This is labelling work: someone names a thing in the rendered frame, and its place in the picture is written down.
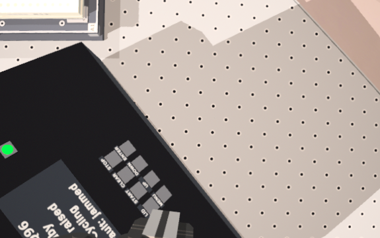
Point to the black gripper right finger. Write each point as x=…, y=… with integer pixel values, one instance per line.
x=172, y=228

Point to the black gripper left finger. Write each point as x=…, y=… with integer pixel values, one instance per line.
x=141, y=228

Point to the white benchtop machine with dark base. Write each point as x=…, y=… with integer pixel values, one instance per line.
x=78, y=155

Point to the dark grey rectangular frame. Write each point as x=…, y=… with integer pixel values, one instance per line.
x=85, y=29

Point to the cream pcr plate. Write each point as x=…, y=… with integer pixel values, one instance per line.
x=41, y=9

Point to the grey perforated base plate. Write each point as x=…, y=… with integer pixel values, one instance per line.
x=266, y=111

